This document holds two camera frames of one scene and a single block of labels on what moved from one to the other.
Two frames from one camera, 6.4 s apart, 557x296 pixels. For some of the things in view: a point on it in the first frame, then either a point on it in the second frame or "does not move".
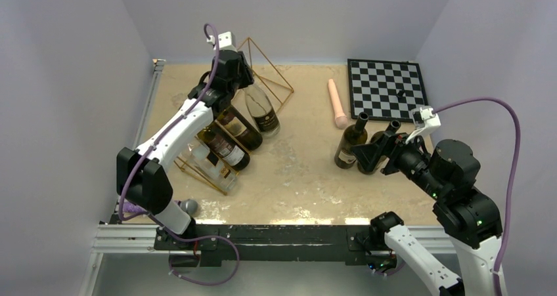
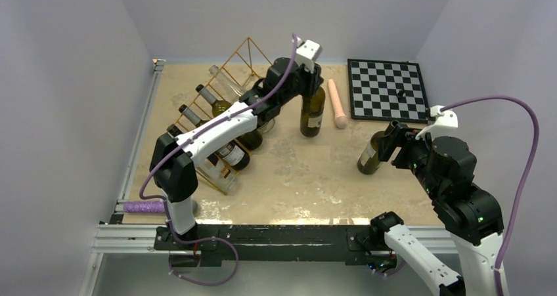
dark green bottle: x=394 y=126 does not move
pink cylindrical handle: x=341 y=119 does not move
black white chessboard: x=385 y=90 does not move
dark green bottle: x=355 y=135 to x=311 y=113
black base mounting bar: x=272 y=244 does not move
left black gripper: x=246 y=78 to x=312 y=80
